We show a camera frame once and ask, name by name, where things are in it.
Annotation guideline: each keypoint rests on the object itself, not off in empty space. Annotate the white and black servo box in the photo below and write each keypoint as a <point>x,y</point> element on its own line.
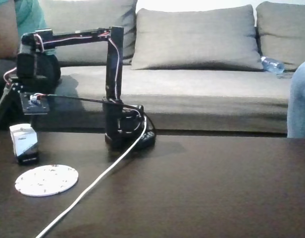
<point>22,141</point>

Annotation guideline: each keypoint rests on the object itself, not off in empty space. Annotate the round white speckled coaster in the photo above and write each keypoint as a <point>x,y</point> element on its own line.
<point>46,181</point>

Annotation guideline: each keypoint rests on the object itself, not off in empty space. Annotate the person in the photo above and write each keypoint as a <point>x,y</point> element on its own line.
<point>27,15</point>

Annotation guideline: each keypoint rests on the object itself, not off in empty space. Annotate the grey sofa back cushion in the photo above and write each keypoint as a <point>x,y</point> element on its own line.
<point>80,15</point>
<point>197,37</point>
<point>283,29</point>

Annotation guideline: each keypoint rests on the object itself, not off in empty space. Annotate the grey fabric sofa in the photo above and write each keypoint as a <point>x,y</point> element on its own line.
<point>204,86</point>

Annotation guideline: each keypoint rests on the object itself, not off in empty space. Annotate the clear plastic water bottle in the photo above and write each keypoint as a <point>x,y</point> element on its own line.
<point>272,65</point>

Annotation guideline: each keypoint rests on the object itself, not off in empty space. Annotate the person's leg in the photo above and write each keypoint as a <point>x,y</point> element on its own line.
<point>299,104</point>

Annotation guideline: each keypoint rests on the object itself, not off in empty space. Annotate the black camera box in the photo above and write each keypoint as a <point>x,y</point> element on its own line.
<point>36,105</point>

